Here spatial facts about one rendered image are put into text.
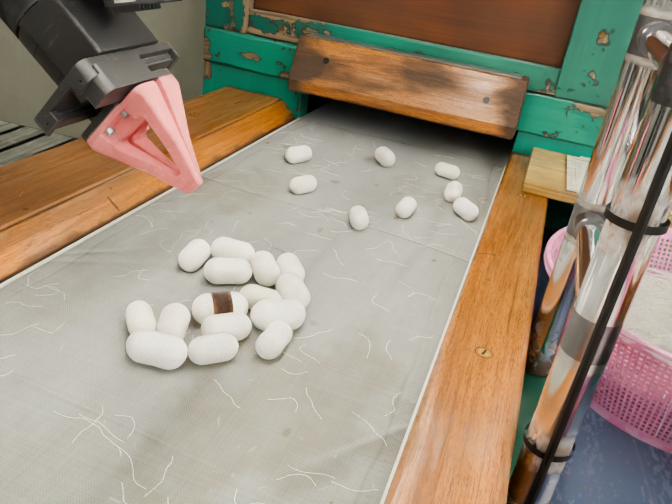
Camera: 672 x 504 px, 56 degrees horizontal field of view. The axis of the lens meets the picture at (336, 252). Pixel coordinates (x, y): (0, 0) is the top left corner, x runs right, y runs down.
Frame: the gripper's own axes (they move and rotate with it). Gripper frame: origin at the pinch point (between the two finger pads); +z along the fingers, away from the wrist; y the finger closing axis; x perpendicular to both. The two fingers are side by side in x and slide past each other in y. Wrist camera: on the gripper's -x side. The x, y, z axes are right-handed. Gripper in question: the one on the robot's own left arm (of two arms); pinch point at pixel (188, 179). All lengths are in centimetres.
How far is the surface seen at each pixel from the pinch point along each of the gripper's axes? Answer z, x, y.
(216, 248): 5.1, 3.6, 1.8
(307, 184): 5.7, 3.3, 19.6
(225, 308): 8.6, 0.3, -5.6
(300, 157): 2.8, 6.1, 27.4
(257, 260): 7.8, 1.0, 1.4
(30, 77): -74, 111, 119
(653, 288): 33.5, -17.6, 21.1
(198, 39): -44, 59, 123
